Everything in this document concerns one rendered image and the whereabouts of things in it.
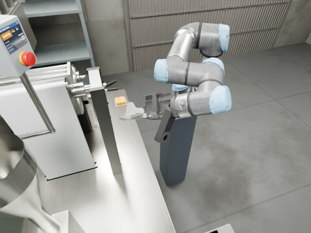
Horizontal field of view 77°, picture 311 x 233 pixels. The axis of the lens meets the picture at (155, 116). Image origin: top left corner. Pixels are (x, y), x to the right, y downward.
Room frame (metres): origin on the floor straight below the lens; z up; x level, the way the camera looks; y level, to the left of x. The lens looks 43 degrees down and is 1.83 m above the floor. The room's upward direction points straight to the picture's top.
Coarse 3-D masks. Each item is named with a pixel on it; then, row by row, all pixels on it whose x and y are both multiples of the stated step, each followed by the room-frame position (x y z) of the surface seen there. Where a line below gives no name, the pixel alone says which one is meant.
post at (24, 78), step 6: (24, 78) 0.38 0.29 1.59; (24, 84) 0.38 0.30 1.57; (30, 84) 0.38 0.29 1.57; (30, 90) 0.38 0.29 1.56; (30, 96) 0.38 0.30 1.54; (36, 96) 0.38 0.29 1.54; (36, 102) 0.38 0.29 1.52; (36, 108) 0.38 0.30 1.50; (42, 108) 0.38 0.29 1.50; (42, 114) 0.38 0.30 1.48; (48, 120) 0.38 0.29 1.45; (48, 126) 0.38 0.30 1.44
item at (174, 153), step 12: (180, 120) 0.97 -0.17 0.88; (192, 120) 1.00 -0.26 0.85; (180, 132) 0.97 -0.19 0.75; (192, 132) 1.00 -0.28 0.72; (168, 144) 0.96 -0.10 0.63; (180, 144) 0.98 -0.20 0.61; (168, 156) 0.95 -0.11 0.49; (180, 156) 0.98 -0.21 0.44; (168, 168) 0.95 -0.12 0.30; (180, 168) 0.99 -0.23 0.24; (168, 180) 0.95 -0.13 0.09; (180, 180) 0.99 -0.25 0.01
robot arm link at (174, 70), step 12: (192, 24) 0.93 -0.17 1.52; (180, 36) 0.82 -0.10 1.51; (192, 36) 0.86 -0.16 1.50; (180, 48) 0.69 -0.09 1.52; (192, 48) 0.91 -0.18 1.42; (168, 60) 0.58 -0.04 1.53; (180, 60) 0.60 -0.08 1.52; (156, 72) 0.55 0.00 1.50; (168, 72) 0.54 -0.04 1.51; (180, 72) 0.53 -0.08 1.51; (180, 84) 0.53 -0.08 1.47
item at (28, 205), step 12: (0, 156) 0.26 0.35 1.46; (12, 156) 0.26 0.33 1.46; (0, 168) 0.24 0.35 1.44; (12, 168) 0.25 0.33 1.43; (36, 180) 0.21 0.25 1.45; (24, 192) 0.17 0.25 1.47; (36, 192) 0.20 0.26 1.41; (12, 204) 0.15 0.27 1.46; (24, 204) 0.17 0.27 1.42; (36, 204) 0.19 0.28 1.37; (0, 216) 0.15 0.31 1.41; (12, 216) 0.16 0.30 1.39; (24, 216) 0.17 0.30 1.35; (36, 216) 0.19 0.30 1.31; (48, 216) 0.20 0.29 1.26; (60, 216) 0.24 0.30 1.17; (72, 216) 0.25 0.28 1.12; (48, 228) 0.19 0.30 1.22; (60, 228) 0.20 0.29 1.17; (72, 228) 0.21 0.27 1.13
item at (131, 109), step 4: (128, 104) 0.50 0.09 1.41; (132, 104) 0.50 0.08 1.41; (128, 108) 0.50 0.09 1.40; (132, 108) 0.49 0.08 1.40; (136, 108) 0.49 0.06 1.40; (140, 108) 0.49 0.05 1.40; (128, 112) 0.48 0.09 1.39; (132, 112) 0.48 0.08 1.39; (136, 112) 0.48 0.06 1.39; (140, 112) 0.48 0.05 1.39; (120, 116) 0.48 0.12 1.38; (124, 116) 0.47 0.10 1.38; (128, 116) 0.47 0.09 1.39; (124, 120) 0.47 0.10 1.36
